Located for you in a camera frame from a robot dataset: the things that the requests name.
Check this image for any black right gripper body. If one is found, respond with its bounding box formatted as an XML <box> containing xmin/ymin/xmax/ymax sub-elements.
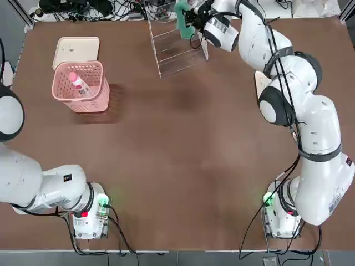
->
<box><xmin>184</xmin><ymin>2</ymin><xmax>213</xmax><ymax>30</ymax></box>

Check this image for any green fleece cloth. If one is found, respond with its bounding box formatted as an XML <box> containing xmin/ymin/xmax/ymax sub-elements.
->
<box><xmin>175</xmin><ymin>0</ymin><xmax>195</xmax><ymax>39</ymax></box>

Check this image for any pink plastic basket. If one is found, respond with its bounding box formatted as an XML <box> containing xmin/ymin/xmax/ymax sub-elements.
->
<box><xmin>52</xmin><ymin>61</ymin><xmax>110</xmax><ymax>113</ymax></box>

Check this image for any beige rabbit print tray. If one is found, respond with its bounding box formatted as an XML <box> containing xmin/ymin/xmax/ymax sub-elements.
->
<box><xmin>254</xmin><ymin>70</ymin><xmax>275</xmax><ymax>96</ymax></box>
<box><xmin>52</xmin><ymin>37</ymin><xmax>100</xmax><ymax>70</ymax></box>

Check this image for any clear plastic bag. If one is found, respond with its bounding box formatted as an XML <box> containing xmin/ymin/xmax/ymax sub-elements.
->
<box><xmin>301</xmin><ymin>0</ymin><xmax>341</xmax><ymax>17</ymax></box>

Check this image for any aluminium frame post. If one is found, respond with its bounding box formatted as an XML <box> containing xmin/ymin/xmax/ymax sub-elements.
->
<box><xmin>339</xmin><ymin>0</ymin><xmax>355</xmax><ymax>23</ymax></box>
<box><xmin>21</xmin><ymin>7</ymin><xmax>36</xmax><ymax>26</ymax></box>

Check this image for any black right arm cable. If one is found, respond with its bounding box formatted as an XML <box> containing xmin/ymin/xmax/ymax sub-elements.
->
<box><xmin>260</xmin><ymin>16</ymin><xmax>307</xmax><ymax>156</ymax></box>

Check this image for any black right base cable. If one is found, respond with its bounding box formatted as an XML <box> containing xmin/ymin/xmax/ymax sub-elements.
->
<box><xmin>238</xmin><ymin>154</ymin><xmax>303</xmax><ymax>254</ymax></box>

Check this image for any black base cable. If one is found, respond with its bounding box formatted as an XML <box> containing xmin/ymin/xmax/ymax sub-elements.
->
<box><xmin>238</xmin><ymin>154</ymin><xmax>303</xmax><ymax>254</ymax></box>
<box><xmin>106</xmin><ymin>203</ymin><xmax>139</xmax><ymax>254</ymax></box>

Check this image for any black left base cable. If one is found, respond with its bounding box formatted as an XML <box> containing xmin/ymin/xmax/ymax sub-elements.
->
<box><xmin>106</xmin><ymin>203</ymin><xmax>139</xmax><ymax>254</ymax></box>

